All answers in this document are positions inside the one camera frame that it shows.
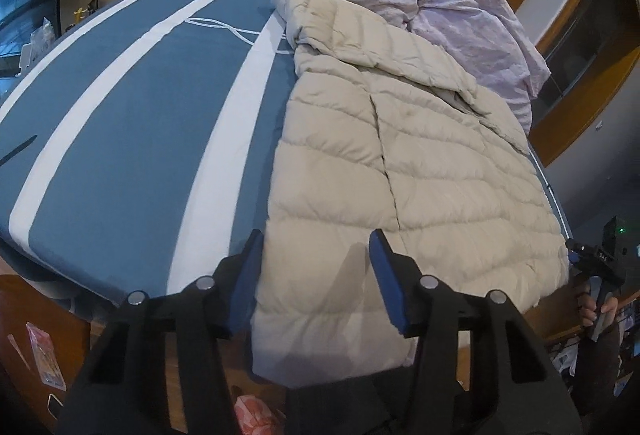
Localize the pink packet on floor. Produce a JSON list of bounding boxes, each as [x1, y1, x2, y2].
[[26, 322, 67, 392]]

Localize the person's right hand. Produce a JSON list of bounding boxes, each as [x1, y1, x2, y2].
[[575, 283, 618, 329]]

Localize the beige quilted down jacket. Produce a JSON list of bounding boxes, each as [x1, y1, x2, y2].
[[250, 0, 568, 387]]

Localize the white cord on bed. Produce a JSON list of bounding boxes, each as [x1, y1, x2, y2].
[[182, 15, 296, 56]]

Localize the blue white striped bed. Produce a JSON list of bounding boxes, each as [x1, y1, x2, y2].
[[0, 0, 574, 316]]

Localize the pink patterned bag on floor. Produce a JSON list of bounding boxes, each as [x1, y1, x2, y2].
[[234, 395, 282, 435]]

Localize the cluttered bedside items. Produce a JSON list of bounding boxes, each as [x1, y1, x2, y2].
[[18, 0, 101, 74]]

